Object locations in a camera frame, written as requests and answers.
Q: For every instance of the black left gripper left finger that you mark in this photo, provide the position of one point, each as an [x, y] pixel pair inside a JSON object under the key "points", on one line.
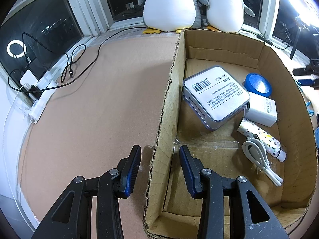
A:
{"points": [[70, 215]]}

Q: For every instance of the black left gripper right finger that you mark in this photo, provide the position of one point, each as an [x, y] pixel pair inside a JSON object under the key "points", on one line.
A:
{"points": [[250, 215]]}

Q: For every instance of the white patterned tube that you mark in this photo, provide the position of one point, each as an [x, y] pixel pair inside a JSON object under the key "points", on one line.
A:
{"points": [[273, 146]]}

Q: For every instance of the brown cardboard box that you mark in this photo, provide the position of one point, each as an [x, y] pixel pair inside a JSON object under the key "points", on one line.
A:
{"points": [[170, 210]]}

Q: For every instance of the white power adapter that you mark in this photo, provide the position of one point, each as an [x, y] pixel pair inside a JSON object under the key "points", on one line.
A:
{"points": [[262, 110]]}

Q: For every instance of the silver tin box with label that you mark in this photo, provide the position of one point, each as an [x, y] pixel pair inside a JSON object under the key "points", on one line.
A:
{"points": [[216, 96]]}

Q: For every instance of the black plug adapter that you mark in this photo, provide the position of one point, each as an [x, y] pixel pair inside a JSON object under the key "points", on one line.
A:
{"points": [[35, 92]]}

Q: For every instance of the blue round lid container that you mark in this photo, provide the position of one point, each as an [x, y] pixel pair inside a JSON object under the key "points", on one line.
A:
{"points": [[257, 84]]}

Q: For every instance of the white power strip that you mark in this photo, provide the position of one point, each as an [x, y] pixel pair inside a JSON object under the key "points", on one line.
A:
{"points": [[47, 83]]}

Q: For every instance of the white charger brick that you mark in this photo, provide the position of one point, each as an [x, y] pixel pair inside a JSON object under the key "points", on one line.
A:
{"points": [[28, 79]]}

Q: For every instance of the small white grey penguin plush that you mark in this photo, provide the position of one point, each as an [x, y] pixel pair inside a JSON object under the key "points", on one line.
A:
{"points": [[227, 15]]}

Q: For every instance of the large white grey penguin plush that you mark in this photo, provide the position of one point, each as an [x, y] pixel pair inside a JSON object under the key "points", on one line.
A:
{"points": [[171, 15]]}

